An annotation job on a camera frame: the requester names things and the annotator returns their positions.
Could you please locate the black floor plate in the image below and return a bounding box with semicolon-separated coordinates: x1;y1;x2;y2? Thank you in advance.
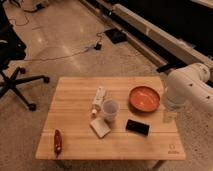
105;28;127;44

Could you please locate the white tube bottle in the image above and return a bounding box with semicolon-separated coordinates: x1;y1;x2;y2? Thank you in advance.
92;86;106;115

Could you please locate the black power adapter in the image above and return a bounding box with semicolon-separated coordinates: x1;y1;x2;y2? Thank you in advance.
94;42;102;50

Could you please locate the wooden table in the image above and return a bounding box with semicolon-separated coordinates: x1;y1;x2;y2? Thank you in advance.
36;76;186;160

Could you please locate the long white rail beam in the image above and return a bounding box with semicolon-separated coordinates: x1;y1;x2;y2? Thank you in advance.
80;0;213;81

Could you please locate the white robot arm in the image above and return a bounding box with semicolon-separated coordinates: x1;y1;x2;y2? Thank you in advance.
162;63;213;123

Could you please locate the translucent white ceramic cup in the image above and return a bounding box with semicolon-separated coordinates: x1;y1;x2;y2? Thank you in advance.
102;100;119;122

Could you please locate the orange bowl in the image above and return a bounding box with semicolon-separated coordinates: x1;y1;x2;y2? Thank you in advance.
129;86;160;112

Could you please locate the red pocket knife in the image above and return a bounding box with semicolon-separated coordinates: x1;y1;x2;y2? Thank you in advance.
54;129;62;156

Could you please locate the black smartphone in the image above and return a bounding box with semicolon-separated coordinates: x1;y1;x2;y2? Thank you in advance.
126;120;150;136

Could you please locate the black floor cable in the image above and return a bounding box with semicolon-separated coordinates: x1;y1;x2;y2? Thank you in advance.
23;31;104;63

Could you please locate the black office chair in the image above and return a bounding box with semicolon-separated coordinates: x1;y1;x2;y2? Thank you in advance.
0;1;50;111

